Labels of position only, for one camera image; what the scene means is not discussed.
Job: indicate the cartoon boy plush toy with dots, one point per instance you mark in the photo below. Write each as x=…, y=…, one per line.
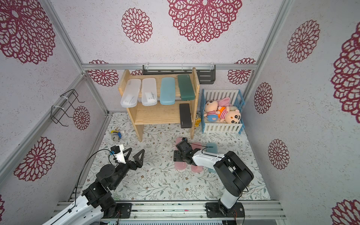
x=228, y=116

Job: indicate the teal pencil case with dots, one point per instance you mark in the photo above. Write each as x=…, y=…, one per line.
x=211, y=148

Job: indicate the light blue pencil case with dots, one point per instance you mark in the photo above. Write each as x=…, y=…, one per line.
x=167, y=91

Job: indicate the wooden two-tier shelf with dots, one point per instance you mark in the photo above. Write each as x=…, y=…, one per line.
x=160, y=114

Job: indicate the frosted white pencil case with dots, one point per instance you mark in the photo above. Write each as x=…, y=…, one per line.
x=149, y=92
x=131, y=93

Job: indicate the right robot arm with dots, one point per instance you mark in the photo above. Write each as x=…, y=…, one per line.
x=231, y=170

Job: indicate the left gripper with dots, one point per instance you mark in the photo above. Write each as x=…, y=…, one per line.
x=138, y=163

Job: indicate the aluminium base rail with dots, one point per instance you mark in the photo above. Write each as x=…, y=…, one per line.
x=187, y=212

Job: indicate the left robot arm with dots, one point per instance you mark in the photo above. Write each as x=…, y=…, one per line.
x=96, y=201

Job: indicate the small toy figure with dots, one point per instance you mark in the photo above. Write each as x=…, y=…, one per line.
x=116, y=135

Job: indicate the dark green pencil case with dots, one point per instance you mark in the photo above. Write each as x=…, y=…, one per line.
x=186, y=87

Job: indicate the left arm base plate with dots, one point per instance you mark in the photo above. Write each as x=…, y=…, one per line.
x=123, y=210

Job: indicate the pink pencil case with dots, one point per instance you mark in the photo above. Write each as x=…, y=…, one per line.
x=196, y=169
x=179, y=165

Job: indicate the black pencil case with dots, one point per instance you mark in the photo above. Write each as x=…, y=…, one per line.
x=185, y=115

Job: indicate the white blue toy crib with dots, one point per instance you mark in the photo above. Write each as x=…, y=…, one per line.
x=236, y=102

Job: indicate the pink pig plush toy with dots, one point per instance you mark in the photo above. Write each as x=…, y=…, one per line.
x=211, y=108

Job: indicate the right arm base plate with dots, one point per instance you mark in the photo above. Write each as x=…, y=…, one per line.
x=218, y=210

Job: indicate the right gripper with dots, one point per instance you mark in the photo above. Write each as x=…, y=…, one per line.
x=181, y=152

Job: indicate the black wire wall rack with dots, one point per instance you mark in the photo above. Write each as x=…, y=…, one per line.
x=58, y=112

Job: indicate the dark grey wall shelf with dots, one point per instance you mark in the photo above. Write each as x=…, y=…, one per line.
x=204, y=76

